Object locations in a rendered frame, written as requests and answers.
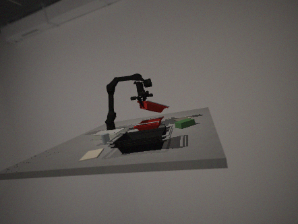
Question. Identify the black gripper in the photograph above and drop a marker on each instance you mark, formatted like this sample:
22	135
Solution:
139	98

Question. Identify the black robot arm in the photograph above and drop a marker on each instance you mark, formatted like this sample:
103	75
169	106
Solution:
111	89

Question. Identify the green block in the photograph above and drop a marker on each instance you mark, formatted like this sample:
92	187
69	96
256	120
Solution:
184	123

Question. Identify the grey cylinder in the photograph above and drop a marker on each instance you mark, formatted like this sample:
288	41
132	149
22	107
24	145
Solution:
105	138

